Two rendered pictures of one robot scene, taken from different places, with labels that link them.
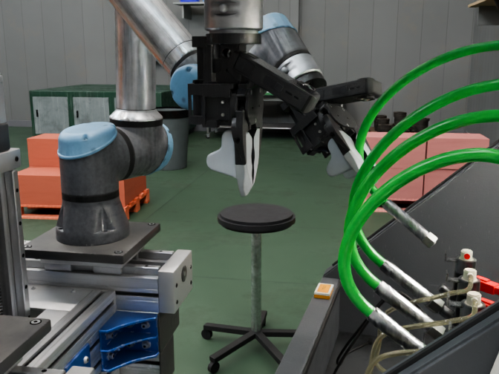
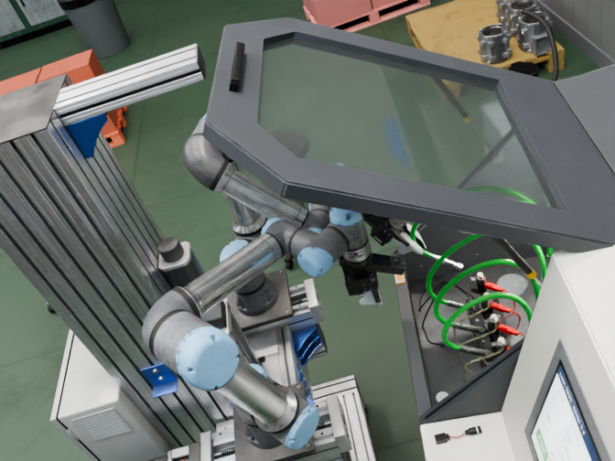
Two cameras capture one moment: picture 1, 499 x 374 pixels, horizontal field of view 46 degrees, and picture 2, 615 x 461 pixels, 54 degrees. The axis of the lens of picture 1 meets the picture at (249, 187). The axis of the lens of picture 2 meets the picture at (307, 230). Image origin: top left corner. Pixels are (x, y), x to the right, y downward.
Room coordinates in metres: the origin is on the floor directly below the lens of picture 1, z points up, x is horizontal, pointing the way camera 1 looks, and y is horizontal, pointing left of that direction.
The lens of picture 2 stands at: (-0.34, 0.21, 2.51)
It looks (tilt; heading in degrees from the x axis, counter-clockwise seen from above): 40 degrees down; 355
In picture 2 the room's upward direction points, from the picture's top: 21 degrees counter-clockwise
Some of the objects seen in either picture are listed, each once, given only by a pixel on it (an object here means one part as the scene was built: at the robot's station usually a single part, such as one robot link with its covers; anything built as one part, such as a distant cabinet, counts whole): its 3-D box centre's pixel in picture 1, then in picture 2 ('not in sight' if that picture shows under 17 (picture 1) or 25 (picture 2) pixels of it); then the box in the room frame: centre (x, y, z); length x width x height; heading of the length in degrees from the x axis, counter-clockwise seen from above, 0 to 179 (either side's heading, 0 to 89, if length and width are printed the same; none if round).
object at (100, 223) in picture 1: (91, 211); (253, 289); (1.18, 0.33, 1.09); 0.15 x 0.15 x 0.10
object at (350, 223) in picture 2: not in sight; (348, 226); (0.77, 0.02, 1.54); 0.09 x 0.08 x 0.11; 120
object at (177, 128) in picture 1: (167, 138); (97, 20); (7.22, 1.03, 0.37); 0.59 x 0.58 x 0.73; 104
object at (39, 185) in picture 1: (81, 174); (56, 113); (5.19, 1.53, 0.32); 1.10 x 0.81 x 0.65; 78
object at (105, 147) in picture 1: (90, 156); (242, 264); (1.19, 0.33, 1.20); 0.13 x 0.12 x 0.14; 146
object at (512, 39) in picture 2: not in sight; (475, 26); (3.90, -1.97, 0.19); 1.37 x 0.94 x 0.38; 170
